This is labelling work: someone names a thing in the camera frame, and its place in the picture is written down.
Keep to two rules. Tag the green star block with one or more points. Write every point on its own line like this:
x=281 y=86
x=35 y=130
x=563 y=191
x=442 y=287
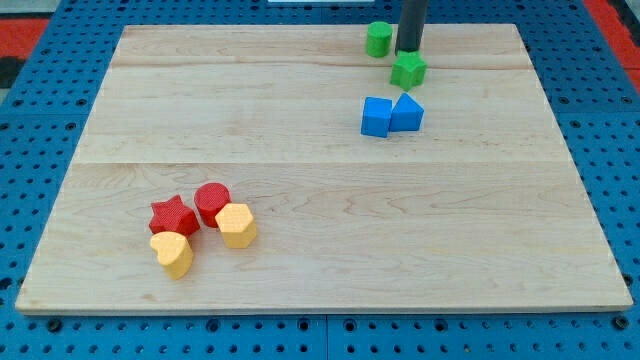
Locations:
x=408 y=70

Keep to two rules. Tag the red star block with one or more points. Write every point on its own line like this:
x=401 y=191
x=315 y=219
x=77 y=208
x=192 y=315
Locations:
x=173 y=215

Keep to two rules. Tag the blue cube block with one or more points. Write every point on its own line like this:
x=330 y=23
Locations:
x=376 y=117

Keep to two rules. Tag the yellow hexagon block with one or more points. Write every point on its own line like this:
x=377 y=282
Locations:
x=237 y=225

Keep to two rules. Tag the blue triangular prism block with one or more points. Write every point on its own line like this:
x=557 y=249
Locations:
x=407 y=114

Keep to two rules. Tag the red cylinder block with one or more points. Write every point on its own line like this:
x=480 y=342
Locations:
x=209 y=199

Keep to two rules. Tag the green cylinder block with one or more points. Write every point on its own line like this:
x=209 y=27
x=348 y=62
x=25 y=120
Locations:
x=378 y=39

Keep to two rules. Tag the yellow heart block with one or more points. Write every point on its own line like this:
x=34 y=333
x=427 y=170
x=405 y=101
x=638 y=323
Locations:
x=173 y=253

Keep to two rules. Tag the light wooden board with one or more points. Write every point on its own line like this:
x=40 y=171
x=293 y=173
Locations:
x=481 y=210

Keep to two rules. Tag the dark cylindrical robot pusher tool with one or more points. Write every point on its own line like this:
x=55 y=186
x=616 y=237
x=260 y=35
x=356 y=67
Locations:
x=411 y=25

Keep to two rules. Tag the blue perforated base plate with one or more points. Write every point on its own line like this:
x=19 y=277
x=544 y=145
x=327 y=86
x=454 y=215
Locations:
x=47 y=107

